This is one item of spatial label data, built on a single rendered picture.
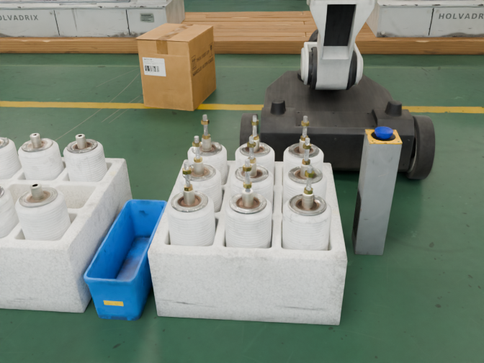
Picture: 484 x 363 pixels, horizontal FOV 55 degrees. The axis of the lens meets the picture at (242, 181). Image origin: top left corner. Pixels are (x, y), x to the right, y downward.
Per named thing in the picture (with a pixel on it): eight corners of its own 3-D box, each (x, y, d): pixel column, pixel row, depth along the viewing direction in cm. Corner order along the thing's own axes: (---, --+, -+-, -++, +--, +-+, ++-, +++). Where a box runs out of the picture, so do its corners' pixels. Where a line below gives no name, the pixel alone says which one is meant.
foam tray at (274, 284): (189, 214, 133) (184, 158, 124) (325, 218, 130) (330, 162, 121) (157, 317, 100) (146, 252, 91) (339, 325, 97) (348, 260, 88)
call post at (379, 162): (351, 237, 123) (364, 130, 107) (377, 238, 122) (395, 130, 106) (354, 254, 116) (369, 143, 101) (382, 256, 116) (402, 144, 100)
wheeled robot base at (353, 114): (259, 102, 201) (259, 23, 184) (381, 104, 197) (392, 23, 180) (249, 176, 147) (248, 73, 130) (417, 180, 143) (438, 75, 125)
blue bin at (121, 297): (133, 235, 125) (127, 198, 119) (173, 237, 124) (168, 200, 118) (91, 320, 99) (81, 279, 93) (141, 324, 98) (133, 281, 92)
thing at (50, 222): (47, 250, 109) (27, 184, 100) (86, 251, 109) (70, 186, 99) (27, 278, 101) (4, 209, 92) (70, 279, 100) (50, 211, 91)
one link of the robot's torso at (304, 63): (299, 73, 175) (301, 37, 168) (353, 73, 173) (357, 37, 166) (301, 92, 157) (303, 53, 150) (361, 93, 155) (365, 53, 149)
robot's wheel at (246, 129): (244, 156, 163) (243, 103, 153) (258, 157, 163) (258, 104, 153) (239, 186, 146) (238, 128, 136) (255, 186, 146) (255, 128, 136)
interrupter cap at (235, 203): (253, 220, 88) (253, 217, 87) (221, 207, 92) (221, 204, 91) (274, 202, 93) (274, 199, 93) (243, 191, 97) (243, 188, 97)
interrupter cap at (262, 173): (274, 180, 100) (274, 178, 100) (240, 186, 98) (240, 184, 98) (262, 164, 106) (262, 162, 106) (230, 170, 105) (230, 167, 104)
